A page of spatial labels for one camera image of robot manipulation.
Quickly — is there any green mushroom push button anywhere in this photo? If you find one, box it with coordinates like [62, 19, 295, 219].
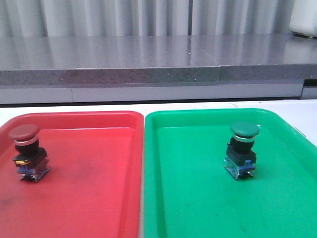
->
[224, 121, 260, 180]

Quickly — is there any red mushroom push button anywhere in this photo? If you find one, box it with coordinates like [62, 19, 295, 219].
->
[8, 124, 51, 182]

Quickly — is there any green plastic tray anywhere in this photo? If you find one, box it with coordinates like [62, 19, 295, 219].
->
[144, 109, 317, 238]

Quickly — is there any red plastic tray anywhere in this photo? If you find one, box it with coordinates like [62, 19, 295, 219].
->
[0, 111, 144, 238]

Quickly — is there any grey stone counter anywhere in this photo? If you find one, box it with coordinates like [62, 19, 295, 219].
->
[0, 34, 317, 104]

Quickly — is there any white container on counter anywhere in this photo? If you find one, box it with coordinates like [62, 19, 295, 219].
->
[289, 0, 317, 38]

